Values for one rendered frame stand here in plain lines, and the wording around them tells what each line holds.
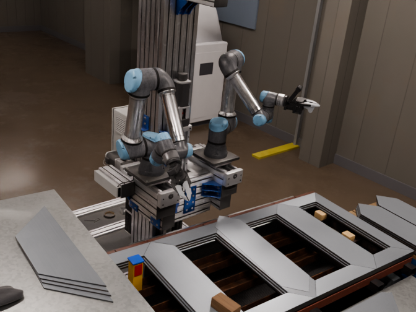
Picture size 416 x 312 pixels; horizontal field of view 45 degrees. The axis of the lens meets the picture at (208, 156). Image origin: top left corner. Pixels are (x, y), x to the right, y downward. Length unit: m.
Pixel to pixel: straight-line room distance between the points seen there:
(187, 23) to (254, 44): 3.76
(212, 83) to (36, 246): 4.63
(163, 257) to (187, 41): 1.24
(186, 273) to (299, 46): 4.19
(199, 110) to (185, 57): 3.54
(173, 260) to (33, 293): 0.77
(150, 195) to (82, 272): 0.95
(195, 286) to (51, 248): 0.66
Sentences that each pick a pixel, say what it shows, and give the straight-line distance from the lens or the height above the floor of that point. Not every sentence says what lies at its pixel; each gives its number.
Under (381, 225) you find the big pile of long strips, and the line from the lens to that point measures 3.12.
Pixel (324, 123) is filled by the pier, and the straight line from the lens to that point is 5.67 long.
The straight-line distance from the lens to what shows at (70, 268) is 2.07.
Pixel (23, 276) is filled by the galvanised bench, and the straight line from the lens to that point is 2.09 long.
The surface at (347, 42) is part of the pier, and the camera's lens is 5.49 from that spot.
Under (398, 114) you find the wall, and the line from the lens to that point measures 5.51.
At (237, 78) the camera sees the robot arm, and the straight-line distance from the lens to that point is 2.97.
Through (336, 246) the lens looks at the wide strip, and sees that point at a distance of 2.81.
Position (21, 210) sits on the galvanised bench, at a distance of 2.52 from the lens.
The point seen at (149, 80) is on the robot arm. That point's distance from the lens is 2.51.
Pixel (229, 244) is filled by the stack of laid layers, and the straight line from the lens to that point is 2.66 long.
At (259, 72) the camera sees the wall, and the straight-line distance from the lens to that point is 6.61.
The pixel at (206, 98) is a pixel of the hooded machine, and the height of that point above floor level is 0.39.
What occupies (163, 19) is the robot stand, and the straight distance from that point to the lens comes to 2.82.
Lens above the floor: 2.31
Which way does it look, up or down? 24 degrees down
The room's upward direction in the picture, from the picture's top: 6 degrees clockwise
